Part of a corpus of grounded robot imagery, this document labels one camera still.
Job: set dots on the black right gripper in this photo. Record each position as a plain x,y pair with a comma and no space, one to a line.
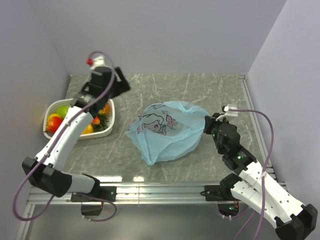
210,121

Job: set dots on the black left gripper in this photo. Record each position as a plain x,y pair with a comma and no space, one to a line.
122,86

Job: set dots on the light blue printed plastic bag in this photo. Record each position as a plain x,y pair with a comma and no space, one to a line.
167,131

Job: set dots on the yellow pear fruit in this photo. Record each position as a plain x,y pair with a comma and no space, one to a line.
52,116

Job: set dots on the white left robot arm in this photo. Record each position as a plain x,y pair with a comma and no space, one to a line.
44,171

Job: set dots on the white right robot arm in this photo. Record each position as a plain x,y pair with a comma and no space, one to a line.
250,183

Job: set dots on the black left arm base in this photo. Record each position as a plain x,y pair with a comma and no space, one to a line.
103,193

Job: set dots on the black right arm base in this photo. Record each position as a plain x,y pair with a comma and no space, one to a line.
221,192

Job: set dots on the orange pineapple fruit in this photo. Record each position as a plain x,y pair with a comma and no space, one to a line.
103,116

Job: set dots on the yellow bell pepper fruit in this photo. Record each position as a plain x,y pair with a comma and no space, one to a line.
88,130

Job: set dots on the green apple fruit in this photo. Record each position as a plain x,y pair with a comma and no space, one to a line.
62,111

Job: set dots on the white plastic fruit basket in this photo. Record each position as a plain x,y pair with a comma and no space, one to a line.
98,130

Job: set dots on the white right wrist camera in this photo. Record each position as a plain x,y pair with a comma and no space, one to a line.
229,112

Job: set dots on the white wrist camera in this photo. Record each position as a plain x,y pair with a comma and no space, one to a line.
96,62
229,112

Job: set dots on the aluminium side rail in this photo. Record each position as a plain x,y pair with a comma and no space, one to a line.
260,140

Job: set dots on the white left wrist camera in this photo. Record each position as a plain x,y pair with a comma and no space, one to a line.
96,62

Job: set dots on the aluminium front rail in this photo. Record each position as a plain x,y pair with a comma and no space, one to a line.
144,193

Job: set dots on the black box under rail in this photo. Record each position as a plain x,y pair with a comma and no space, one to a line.
89,210

